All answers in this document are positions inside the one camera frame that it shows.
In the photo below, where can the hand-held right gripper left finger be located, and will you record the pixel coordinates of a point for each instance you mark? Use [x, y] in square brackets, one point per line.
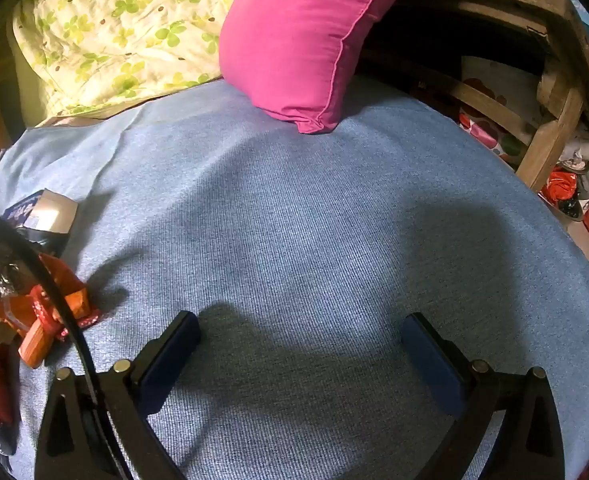
[167, 365]

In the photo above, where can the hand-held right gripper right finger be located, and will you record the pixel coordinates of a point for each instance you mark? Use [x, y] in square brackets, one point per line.
[434, 367]

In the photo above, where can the orange wrapper bundle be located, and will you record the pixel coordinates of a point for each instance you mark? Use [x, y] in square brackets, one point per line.
[72, 287]

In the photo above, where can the blue toothpaste box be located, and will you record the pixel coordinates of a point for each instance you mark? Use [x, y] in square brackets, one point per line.
[49, 212]

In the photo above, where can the light blue blanket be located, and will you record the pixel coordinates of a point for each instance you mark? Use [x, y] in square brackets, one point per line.
[294, 210]

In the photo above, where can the orange-red plastic bag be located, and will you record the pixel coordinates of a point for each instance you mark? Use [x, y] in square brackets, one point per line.
[561, 187]

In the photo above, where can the wooden table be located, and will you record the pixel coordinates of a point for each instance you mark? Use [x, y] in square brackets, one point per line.
[549, 140]

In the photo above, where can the green floral quilt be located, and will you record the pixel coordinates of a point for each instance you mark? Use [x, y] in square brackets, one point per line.
[99, 20]

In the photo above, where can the pink pillow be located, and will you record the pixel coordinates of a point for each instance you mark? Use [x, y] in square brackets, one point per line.
[299, 35]

